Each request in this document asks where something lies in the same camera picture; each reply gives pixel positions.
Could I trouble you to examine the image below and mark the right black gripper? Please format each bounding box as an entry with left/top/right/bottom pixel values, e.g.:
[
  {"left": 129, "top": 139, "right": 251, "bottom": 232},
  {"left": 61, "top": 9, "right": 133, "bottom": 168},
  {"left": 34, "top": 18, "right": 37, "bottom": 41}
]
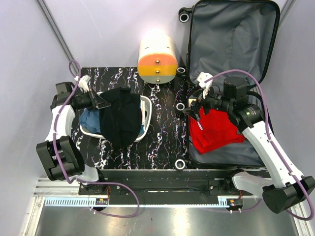
[{"left": 183, "top": 83, "right": 233, "bottom": 121}]

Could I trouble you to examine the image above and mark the blue cloth garment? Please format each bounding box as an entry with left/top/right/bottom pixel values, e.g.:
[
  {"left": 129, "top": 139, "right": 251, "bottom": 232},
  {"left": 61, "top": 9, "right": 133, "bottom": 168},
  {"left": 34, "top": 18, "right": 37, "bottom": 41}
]
[{"left": 79, "top": 109, "right": 100, "bottom": 134}]

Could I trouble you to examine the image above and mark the red black garment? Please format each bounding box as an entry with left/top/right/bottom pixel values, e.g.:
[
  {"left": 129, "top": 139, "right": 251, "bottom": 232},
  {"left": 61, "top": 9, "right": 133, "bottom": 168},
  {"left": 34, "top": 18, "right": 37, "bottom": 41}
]
[{"left": 189, "top": 109, "right": 245, "bottom": 154}]

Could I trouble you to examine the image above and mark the white plastic basin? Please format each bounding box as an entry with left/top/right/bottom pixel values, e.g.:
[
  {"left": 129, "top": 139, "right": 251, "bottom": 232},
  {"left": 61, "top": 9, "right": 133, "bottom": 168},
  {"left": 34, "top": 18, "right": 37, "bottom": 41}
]
[{"left": 79, "top": 95, "right": 152, "bottom": 143}]

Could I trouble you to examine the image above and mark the orange white drawer box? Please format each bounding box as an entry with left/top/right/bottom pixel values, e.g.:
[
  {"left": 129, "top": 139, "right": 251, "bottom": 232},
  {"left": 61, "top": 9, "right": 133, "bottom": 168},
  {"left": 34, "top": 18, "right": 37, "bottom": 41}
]
[{"left": 137, "top": 34, "right": 178, "bottom": 84}]

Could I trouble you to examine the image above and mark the black white space suitcase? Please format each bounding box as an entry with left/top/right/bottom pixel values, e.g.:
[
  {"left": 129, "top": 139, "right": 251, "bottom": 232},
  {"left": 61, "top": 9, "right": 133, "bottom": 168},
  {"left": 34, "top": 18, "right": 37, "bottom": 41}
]
[{"left": 174, "top": 0, "right": 281, "bottom": 171}]

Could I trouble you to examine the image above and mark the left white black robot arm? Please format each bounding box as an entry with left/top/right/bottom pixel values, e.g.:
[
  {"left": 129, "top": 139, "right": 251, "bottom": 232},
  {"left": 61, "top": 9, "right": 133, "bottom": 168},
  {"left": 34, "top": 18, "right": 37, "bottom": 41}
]
[{"left": 36, "top": 82, "right": 111, "bottom": 195}]

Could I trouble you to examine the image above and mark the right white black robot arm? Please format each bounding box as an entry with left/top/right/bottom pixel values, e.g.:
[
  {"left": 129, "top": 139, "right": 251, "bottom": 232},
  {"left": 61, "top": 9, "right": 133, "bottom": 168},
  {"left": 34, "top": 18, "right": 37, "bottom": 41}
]
[{"left": 183, "top": 73, "right": 315, "bottom": 213}]

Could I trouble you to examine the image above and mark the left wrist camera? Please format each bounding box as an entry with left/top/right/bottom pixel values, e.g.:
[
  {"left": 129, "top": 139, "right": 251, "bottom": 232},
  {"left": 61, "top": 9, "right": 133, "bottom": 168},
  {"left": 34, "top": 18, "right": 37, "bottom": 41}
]
[{"left": 74, "top": 75, "right": 91, "bottom": 93}]

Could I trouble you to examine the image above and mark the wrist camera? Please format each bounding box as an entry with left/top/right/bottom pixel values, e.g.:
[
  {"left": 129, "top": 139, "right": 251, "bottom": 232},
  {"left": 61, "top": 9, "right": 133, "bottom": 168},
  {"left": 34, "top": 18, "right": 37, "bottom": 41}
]
[
  {"left": 74, "top": 75, "right": 91, "bottom": 93},
  {"left": 197, "top": 72, "right": 214, "bottom": 98}
]

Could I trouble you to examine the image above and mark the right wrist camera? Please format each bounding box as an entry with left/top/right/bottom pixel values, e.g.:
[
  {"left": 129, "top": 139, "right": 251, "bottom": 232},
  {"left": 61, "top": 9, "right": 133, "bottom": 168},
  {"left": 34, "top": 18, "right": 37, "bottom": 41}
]
[{"left": 197, "top": 72, "right": 214, "bottom": 98}]

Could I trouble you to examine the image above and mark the slotted cable duct rail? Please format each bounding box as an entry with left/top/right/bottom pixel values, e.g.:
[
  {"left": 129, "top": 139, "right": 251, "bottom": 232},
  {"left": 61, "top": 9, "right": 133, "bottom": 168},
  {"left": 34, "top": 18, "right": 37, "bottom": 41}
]
[{"left": 44, "top": 196, "right": 238, "bottom": 208}]

